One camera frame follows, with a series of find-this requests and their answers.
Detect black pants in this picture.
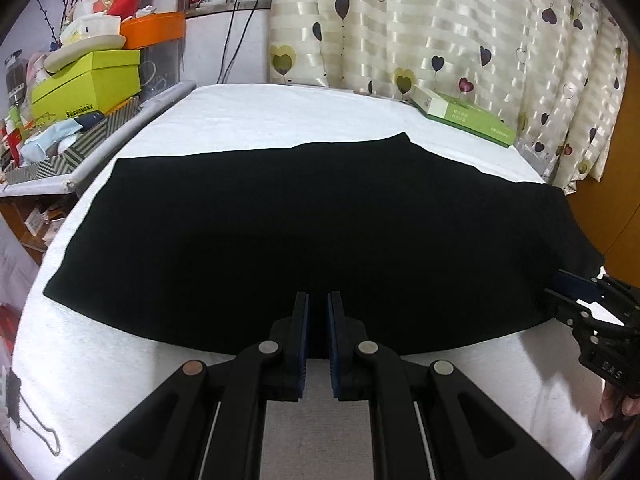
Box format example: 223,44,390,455
44,133,604,356

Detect right hand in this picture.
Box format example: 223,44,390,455
599,382,639,422

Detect black binder clip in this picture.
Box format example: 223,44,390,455
6,368,61,457

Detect green white flat box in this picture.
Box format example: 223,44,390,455
410,87,515,148

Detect grey side shelf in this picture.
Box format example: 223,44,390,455
1,81,196,198

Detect striped grey box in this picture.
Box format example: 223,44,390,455
4,96,140,185

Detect heart pattern curtain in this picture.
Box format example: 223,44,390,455
269,0,629,193

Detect lime green shoe box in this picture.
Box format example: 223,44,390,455
32,50,141,122

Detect orange lid storage box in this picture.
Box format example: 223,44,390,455
120,12,186,102

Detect white bowl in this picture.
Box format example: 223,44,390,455
43,35,126,74

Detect black cable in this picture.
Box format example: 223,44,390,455
214,0,276,85

